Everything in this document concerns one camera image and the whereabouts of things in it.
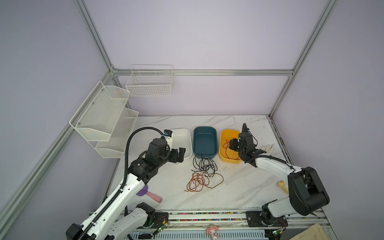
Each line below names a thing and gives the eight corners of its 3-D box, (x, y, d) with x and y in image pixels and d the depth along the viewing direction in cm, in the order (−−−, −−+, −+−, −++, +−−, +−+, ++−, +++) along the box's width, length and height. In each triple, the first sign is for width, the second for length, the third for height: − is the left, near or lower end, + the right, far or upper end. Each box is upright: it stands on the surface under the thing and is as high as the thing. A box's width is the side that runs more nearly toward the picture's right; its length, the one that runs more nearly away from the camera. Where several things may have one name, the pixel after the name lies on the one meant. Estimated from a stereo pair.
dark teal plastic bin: (192, 160, 97) (192, 155, 92) (193, 131, 113) (193, 126, 108) (218, 160, 97) (219, 155, 92) (215, 131, 113) (216, 126, 108)
